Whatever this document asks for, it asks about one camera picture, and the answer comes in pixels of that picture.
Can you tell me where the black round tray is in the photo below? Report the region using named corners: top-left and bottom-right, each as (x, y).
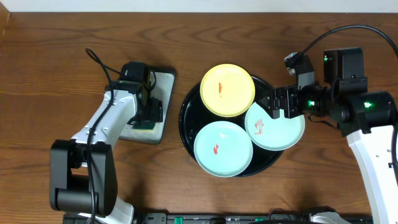
top-left (178, 83), bottom-right (283, 177)

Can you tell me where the light green plate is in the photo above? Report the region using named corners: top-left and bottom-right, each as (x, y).
top-left (193, 121), bottom-right (254, 177)
top-left (244, 103), bottom-right (305, 151)

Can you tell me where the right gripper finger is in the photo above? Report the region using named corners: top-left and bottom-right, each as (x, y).
top-left (259, 86), bottom-right (274, 99)
top-left (256, 95), bottom-right (274, 118)

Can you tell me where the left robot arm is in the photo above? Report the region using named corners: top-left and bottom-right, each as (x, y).
top-left (49, 62), bottom-right (164, 223)

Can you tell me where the green yellow sponge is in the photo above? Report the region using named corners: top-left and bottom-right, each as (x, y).
top-left (132, 121), bottom-right (155, 130)

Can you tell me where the yellow plate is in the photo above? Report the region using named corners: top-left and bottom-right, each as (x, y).
top-left (200, 63), bottom-right (256, 118)

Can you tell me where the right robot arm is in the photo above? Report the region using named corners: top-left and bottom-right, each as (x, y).
top-left (257, 48), bottom-right (397, 223)

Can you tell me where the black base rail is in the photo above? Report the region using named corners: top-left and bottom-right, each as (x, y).
top-left (62, 212), bottom-right (373, 224)

